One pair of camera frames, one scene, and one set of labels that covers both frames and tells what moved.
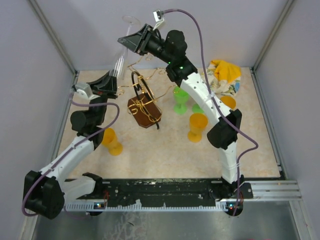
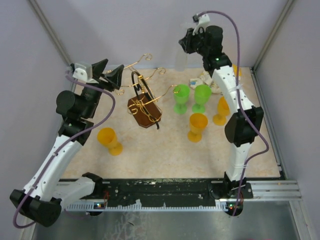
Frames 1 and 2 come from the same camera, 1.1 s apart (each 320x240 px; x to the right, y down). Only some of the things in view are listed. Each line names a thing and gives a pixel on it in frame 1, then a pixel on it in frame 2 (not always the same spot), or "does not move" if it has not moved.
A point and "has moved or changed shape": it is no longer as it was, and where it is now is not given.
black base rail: x=186 y=195 does not move
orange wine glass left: x=110 y=140 does not move
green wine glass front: x=181 y=96 does not move
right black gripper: x=132 y=42 → x=185 y=42
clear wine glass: x=118 y=66 has moved or changed shape
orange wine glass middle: x=197 y=121 does not move
